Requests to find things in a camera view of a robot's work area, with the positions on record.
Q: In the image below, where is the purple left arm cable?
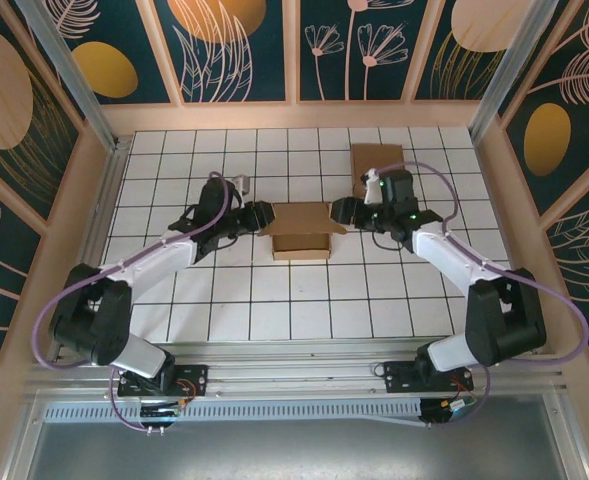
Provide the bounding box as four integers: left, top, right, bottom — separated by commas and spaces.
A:
32, 170, 235, 434

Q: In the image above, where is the aluminium corner post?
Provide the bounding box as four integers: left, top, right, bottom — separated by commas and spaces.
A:
467, 0, 559, 146
13, 0, 125, 151

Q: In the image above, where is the brown cardboard box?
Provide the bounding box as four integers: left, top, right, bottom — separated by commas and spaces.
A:
349, 143, 407, 199
256, 201, 349, 262

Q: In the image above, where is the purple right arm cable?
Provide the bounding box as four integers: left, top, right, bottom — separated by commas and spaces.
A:
378, 162, 589, 431

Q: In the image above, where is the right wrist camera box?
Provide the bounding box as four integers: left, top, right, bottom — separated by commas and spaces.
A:
362, 168, 384, 205

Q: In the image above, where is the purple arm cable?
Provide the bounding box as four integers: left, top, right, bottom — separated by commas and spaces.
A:
32, 170, 235, 434
378, 162, 589, 431

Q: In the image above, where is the black controller electronics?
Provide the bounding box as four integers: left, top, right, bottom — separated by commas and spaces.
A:
140, 399, 188, 425
420, 397, 479, 426

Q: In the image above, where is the peach circle wall panel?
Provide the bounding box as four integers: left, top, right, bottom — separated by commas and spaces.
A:
411, 0, 523, 104
0, 0, 88, 236

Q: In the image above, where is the aluminium side rail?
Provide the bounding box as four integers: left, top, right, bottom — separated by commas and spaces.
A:
48, 135, 134, 364

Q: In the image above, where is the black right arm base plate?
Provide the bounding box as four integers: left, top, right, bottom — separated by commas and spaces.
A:
382, 360, 475, 396

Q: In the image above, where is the pink flowers wall panel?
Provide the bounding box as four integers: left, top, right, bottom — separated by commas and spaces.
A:
293, 0, 430, 104

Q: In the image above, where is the grey slotted cable duct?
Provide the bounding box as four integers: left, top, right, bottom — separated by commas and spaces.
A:
43, 397, 423, 426

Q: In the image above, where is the aluminium frame rail long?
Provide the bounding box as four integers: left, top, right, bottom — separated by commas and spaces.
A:
21, 337, 573, 404

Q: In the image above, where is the yellow oval wall panel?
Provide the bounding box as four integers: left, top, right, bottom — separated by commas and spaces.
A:
496, 0, 589, 221
48, 0, 183, 106

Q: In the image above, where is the grey metal tray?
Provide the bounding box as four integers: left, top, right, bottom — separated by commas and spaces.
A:
3, 392, 589, 480

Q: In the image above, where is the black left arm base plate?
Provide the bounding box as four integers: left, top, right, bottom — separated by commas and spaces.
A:
117, 364, 210, 400

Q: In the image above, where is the orange circle wall panel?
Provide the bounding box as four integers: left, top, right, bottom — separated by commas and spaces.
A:
141, 0, 295, 106

